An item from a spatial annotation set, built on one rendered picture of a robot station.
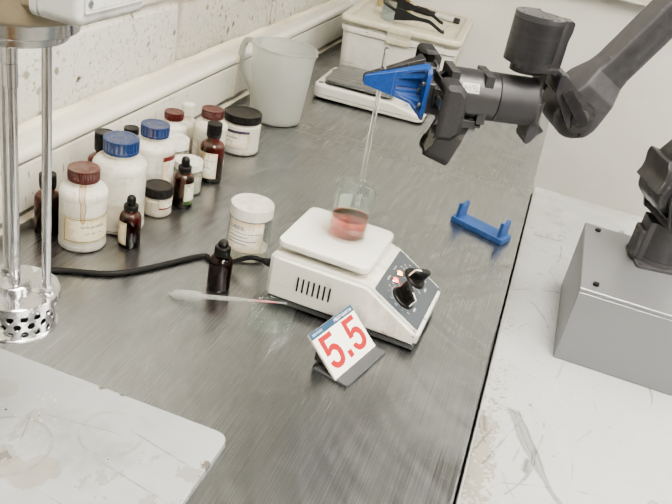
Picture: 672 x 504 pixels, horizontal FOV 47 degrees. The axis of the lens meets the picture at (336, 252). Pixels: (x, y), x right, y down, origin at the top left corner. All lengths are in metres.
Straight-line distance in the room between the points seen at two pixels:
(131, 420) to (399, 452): 0.27
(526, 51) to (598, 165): 1.49
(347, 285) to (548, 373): 0.27
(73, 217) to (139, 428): 0.35
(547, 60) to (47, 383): 0.63
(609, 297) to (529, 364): 0.13
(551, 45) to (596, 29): 1.38
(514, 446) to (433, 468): 0.11
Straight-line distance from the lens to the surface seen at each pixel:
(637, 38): 0.95
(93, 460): 0.73
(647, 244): 1.08
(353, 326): 0.91
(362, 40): 1.97
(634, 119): 2.34
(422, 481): 0.78
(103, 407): 0.78
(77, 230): 1.02
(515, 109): 0.92
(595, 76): 0.94
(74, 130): 1.15
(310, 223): 0.98
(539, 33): 0.90
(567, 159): 2.37
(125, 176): 1.04
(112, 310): 0.93
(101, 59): 1.25
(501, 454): 0.84
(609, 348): 1.01
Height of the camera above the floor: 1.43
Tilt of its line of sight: 28 degrees down
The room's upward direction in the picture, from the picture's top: 12 degrees clockwise
